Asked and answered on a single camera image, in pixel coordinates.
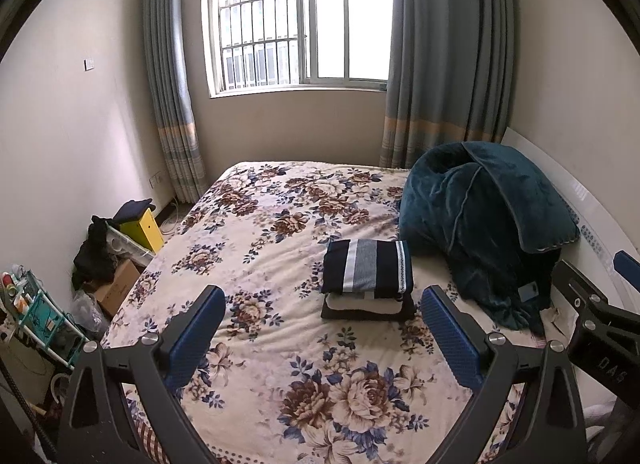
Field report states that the navy striped knit sweater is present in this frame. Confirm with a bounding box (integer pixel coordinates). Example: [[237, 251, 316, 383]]
[[321, 239, 413, 300]]

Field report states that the black clothes pile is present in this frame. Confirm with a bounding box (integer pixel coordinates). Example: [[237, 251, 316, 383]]
[[72, 216, 118, 291]]

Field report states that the white bed headboard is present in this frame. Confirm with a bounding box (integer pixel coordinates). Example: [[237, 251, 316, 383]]
[[502, 128, 639, 313]]

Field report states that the dark teal plush blanket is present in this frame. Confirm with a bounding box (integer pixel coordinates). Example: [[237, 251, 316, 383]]
[[399, 142, 579, 336]]

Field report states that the cardboard box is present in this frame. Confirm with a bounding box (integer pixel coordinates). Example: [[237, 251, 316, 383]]
[[93, 259, 140, 317]]

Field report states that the floral bed blanket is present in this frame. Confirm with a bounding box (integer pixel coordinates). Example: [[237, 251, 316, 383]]
[[102, 161, 470, 463]]

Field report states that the white plastic crate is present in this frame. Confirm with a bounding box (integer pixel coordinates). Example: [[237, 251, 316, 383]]
[[106, 225, 154, 268]]

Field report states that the yellow box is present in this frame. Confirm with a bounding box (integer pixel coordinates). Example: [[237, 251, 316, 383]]
[[119, 209, 164, 254]]

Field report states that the dark cloth on box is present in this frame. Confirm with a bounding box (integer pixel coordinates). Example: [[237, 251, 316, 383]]
[[112, 198, 156, 224]]

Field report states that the cream folded garment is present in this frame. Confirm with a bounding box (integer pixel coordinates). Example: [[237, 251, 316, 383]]
[[326, 294, 402, 314]]

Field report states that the right grey-green curtain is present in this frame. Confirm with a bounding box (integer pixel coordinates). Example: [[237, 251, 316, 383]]
[[381, 0, 516, 168]]

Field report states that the grey-green curtain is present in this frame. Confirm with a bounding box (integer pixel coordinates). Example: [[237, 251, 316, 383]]
[[142, 0, 208, 204], [381, 0, 516, 168]]

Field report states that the window with metal bars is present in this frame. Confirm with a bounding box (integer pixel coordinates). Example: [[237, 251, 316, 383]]
[[202, 0, 392, 96]]

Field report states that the left grey-green curtain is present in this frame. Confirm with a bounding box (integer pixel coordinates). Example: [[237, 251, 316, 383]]
[[142, 0, 208, 204]]

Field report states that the teal wire rack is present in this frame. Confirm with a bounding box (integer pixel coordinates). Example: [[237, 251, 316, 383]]
[[1, 270, 88, 371]]

